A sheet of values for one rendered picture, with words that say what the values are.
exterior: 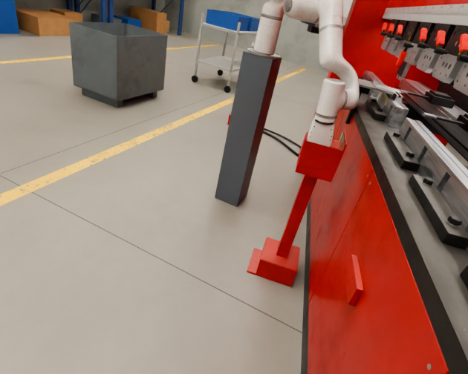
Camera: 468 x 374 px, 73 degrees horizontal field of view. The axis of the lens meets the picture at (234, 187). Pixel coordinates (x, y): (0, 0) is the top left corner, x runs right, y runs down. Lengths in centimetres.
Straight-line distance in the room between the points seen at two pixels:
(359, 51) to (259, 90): 104
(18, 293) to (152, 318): 59
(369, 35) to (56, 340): 258
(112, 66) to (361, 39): 226
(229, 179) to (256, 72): 73
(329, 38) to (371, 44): 135
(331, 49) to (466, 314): 98
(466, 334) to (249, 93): 157
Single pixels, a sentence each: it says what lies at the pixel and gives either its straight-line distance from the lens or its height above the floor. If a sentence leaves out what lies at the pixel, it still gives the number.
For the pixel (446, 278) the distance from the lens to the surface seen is 75.
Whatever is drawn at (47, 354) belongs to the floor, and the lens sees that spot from 150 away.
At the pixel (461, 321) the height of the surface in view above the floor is 87.
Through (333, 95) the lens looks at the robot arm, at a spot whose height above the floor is 101.
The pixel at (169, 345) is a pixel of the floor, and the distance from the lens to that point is 147.
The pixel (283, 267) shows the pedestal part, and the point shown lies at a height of 12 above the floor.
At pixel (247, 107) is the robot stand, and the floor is 71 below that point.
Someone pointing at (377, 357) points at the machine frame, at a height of 63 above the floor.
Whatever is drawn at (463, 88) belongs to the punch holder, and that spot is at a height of 116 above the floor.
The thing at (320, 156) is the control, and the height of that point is 76.
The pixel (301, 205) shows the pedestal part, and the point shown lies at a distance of 155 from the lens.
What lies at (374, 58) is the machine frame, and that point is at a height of 105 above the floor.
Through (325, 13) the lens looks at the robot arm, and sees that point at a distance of 141.
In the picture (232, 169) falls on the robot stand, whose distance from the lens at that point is 210.
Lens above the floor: 126
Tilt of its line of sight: 31 degrees down
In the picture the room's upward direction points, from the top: 13 degrees clockwise
